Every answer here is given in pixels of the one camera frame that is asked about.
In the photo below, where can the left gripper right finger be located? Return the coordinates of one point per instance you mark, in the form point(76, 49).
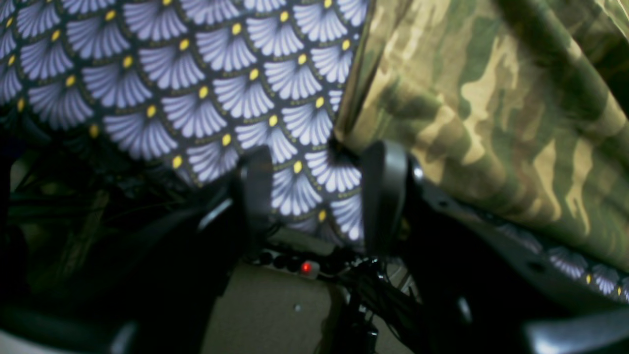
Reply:
point(486, 286)

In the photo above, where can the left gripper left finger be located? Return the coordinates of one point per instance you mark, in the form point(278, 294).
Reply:
point(152, 292)

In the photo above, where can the camouflage T-shirt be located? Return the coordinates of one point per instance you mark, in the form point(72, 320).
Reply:
point(518, 107)

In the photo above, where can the black power strip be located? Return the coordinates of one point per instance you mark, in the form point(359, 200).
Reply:
point(306, 264)

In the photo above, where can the purple fan-pattern tablecloth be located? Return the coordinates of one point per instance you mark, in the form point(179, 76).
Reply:
point(171, 93)

